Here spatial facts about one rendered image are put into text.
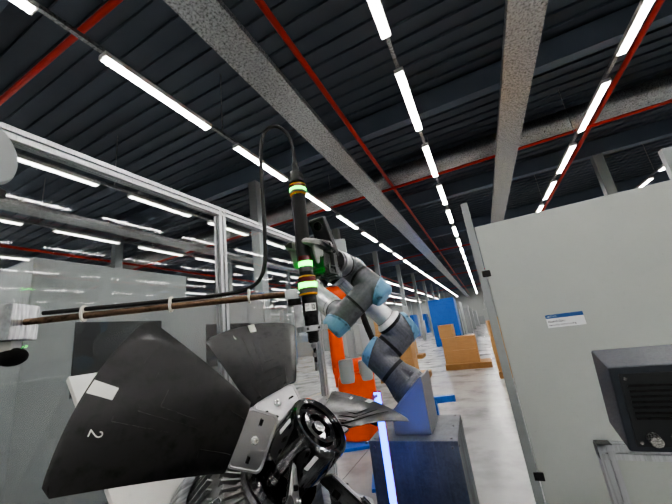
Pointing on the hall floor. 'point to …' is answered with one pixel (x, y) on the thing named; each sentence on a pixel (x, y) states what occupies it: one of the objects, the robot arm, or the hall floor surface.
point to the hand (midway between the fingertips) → (296, 241)
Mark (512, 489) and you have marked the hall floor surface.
